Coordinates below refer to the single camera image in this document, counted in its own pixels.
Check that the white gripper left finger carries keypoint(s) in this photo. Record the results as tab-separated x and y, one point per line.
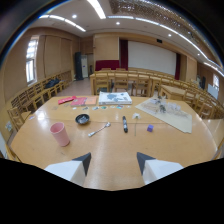
71	170

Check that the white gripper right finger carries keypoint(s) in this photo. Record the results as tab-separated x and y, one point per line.
156	169

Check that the small purple cube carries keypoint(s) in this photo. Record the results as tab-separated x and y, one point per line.
150	128

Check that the pink plastic cup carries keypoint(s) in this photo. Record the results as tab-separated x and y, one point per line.
60	133

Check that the silver metal spoon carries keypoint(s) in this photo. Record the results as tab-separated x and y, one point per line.
99	129

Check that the small black bowl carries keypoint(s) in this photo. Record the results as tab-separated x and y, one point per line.
82	118

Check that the beige cardboard sheet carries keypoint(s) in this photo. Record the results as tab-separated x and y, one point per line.
168	115

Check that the black marker pen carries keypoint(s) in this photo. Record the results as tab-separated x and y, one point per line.
125	123

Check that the white artificial flower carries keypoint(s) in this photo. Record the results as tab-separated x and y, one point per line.
135	117

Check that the clear plastic packaging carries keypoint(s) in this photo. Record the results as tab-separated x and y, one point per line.
165	107

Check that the pink book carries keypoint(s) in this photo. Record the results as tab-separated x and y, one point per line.
78	101

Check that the orange book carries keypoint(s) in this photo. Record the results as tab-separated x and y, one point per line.
90	100

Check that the wooden chair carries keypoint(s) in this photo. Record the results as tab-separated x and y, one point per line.
15	118
121	81
142	84
102	81

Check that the red stage curtain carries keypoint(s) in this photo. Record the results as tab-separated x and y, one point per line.
107	64

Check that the white projection screen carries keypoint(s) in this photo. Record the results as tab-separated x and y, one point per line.
151	57

